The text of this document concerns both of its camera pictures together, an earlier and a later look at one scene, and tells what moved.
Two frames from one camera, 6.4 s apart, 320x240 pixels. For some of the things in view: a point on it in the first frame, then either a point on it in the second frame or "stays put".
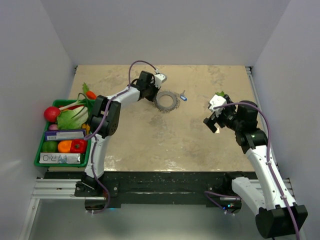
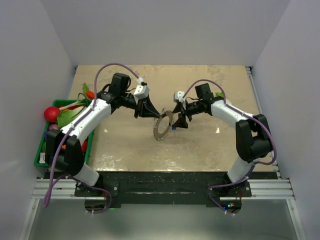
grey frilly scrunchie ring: x=175 y=105 to x=157 y=135
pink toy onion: x=53 y=127 stays put
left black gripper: x=156 y=90 to x=144 y=108
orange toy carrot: x=90 y=94 stays put
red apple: x=51 y=113 stays put
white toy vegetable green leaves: x=219 y=95 stays put
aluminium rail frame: x=50 y=189 stays put
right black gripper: x=210 y=122 to x=181 y=122
